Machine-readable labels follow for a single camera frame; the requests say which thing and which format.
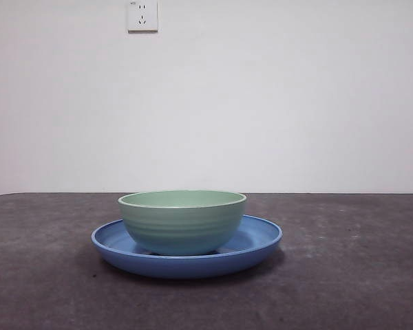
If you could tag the green ribbed bowl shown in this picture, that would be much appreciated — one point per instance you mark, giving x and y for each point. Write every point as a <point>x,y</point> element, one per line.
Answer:
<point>182,230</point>

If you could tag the white wall socket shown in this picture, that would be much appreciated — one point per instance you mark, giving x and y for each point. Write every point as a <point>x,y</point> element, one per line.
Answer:
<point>142,17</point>

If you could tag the blue round plate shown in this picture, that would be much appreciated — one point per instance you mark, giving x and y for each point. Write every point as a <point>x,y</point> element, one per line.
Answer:
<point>186,268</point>

